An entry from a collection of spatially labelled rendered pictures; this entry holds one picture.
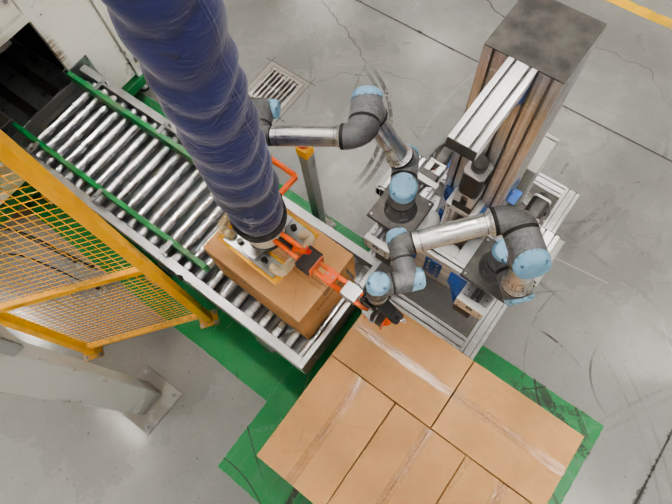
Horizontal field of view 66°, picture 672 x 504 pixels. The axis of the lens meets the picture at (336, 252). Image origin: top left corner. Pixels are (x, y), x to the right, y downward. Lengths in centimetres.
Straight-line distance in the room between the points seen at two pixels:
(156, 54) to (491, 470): 224
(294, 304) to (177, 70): 138
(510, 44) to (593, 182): 241
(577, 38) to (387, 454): 191
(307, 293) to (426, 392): 79
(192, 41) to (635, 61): 385
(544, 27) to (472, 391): 170
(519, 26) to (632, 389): 243
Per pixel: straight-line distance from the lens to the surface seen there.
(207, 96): 131
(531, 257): 170
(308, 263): 207
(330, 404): 267
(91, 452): 359
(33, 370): 235
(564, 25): 172
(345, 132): 190
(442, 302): 314
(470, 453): 270
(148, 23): 114
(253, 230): 197
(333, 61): 426
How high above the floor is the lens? 320
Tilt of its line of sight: 69 degrees down
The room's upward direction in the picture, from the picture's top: 9 degrees counter-clockwise
